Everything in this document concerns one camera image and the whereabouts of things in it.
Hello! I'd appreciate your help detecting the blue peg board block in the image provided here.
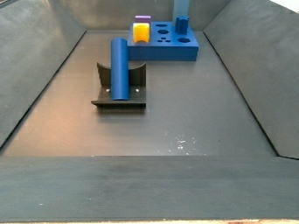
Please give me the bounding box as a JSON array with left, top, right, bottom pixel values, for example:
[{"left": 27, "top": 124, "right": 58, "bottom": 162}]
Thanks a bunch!
[{"left": 126, "top": 21, "right": 200, "bottom": 61}]

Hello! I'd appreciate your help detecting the light blue tall peg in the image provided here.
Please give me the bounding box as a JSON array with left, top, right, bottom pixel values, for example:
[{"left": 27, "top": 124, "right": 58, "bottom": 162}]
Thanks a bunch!
[{"left": 172, "top": 0, "right": 189, "bottom": 21}]

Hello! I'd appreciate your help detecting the dark blue peg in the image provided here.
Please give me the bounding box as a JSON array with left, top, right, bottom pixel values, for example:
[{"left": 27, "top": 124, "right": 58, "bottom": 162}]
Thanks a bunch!
[{"left": 174, "top": 16, "right": 189, "bottom": 34}]

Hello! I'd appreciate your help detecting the purple block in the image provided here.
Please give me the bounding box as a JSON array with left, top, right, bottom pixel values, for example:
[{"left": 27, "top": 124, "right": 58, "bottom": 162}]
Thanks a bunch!
[{"left": 134, "top": 15, "right": 152, "bottom": 23}]

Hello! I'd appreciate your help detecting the yellow notched block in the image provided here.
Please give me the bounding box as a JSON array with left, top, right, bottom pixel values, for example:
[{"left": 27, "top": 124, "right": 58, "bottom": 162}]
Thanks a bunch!
[{"left": 133, "top": 23, "right": 150, "bottom": 43}]

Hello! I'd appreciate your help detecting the blue cylinder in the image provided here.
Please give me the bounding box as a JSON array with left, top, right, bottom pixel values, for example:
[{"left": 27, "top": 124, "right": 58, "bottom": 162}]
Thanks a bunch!
[{"left": 110, "top": 38, "right": 128, "bottom": 101}]

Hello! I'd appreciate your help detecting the black curved cradle stand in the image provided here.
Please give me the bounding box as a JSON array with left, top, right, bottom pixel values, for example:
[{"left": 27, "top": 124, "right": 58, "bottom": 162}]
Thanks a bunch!
[{"left": 90, "top": 62, "right": 145, "bottom": 107}]

